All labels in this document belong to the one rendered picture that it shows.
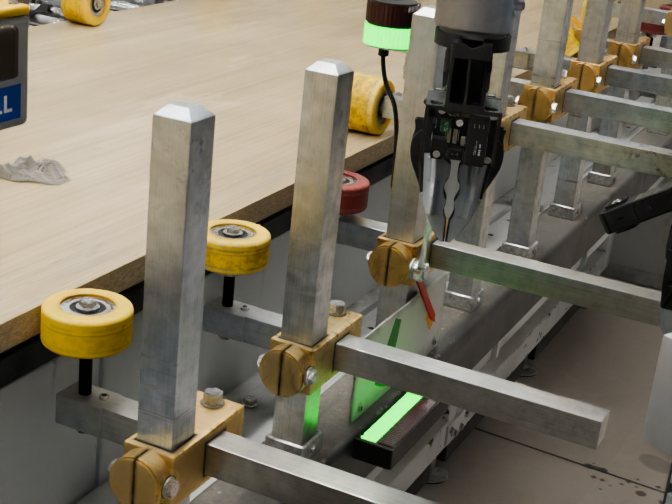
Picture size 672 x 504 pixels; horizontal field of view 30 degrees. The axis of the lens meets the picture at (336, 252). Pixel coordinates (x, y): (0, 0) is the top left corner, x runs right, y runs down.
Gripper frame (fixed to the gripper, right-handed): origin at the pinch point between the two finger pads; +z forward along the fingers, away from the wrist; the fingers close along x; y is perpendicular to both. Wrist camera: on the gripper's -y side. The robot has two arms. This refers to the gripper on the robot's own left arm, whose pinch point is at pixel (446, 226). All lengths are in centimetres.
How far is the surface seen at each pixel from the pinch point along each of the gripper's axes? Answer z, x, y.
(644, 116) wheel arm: 0, 28, -63
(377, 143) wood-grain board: 5.0, -10.0, -47.4
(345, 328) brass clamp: 12.0, -8.9, 1.1
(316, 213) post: -1.9, -12.5, 6.7
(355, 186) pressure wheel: 4.3, -10.9, -23.9
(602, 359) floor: 94, 49, -191
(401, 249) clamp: 8.3, -4.4, -14.9
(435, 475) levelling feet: 94, 7, -116
